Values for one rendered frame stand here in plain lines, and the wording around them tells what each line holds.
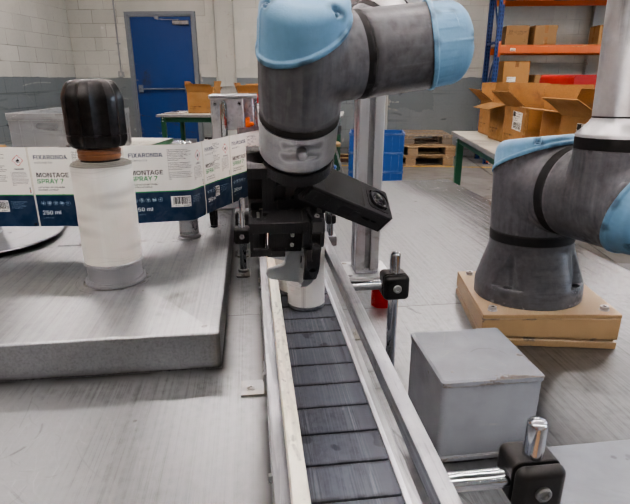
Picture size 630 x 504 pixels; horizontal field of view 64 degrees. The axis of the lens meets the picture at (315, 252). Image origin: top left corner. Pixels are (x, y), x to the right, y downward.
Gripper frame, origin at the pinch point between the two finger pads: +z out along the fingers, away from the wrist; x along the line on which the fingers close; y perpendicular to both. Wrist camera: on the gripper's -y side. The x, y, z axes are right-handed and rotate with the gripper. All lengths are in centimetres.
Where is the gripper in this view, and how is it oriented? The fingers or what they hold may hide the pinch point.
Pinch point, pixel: (307, 278)
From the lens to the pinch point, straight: 66.0
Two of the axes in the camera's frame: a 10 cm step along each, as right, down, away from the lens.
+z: -0.6, 6.6, 7.5
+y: -9.9, 0.4, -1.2
